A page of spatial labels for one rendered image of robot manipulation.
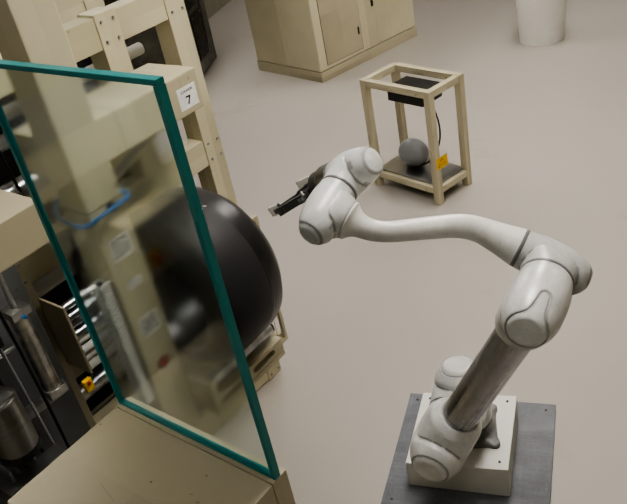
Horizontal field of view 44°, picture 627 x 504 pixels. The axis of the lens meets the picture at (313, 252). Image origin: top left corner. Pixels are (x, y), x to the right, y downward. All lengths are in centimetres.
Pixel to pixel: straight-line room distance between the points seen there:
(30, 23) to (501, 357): 142
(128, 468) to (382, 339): 237
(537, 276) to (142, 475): 103
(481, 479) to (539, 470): 21
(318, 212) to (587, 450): 199
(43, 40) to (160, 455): 107
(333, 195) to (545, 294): 56
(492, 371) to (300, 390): 205
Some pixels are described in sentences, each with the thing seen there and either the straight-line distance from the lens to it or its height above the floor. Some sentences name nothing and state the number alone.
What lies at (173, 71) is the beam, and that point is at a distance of 281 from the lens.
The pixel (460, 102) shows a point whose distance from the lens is 513.
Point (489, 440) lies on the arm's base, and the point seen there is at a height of 78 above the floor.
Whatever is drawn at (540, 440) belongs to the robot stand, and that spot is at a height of 65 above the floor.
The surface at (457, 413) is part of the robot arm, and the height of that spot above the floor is 109.
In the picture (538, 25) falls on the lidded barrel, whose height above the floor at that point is 21.
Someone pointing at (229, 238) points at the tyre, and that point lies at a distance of 245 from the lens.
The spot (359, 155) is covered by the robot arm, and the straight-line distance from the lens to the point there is 195.
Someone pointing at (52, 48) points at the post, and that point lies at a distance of 213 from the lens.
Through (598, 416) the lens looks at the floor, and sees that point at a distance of 366.
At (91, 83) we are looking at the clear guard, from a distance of 143.
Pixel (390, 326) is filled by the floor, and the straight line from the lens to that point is 418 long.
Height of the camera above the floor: 259
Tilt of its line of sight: 32 degrees down
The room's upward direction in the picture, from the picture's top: 12 degrees counter-clockwise
